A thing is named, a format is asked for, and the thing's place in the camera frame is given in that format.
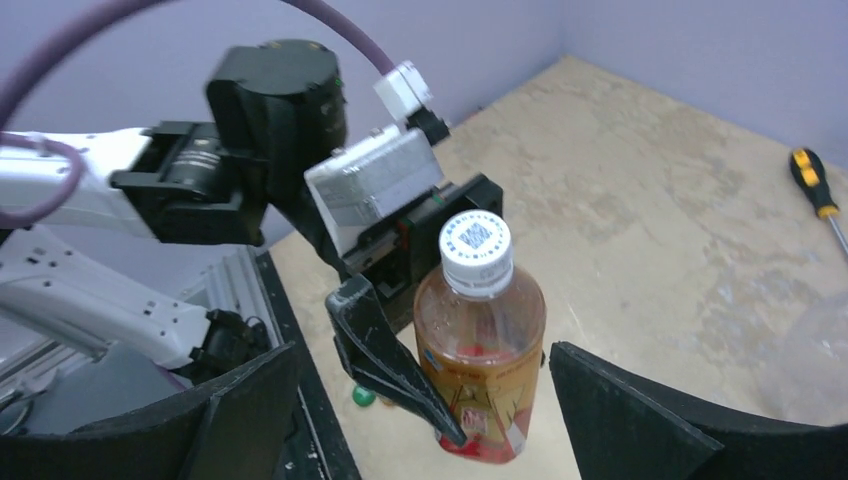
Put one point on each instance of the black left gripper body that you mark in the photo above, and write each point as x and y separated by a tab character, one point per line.
398	252

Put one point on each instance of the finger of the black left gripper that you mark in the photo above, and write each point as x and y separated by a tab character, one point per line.
374	358

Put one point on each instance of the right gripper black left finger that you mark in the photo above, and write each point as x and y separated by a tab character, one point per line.
231	427

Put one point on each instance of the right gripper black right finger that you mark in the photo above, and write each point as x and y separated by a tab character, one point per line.
624	426

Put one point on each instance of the white bottle cap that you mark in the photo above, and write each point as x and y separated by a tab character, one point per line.
476	253

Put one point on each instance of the tea bottle with yellow-red label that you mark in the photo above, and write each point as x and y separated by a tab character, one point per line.
483	355

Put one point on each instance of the clear plastic bottle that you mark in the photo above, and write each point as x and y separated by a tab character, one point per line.
804	379

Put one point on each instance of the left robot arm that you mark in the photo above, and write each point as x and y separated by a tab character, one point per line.
278	110

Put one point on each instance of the green bottle cap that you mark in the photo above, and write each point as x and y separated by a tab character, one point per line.
363	397

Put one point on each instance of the yellow-black screwdriver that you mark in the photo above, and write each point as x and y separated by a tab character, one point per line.
809	174

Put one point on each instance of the aluminium frame rail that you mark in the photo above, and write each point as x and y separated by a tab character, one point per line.
85	309

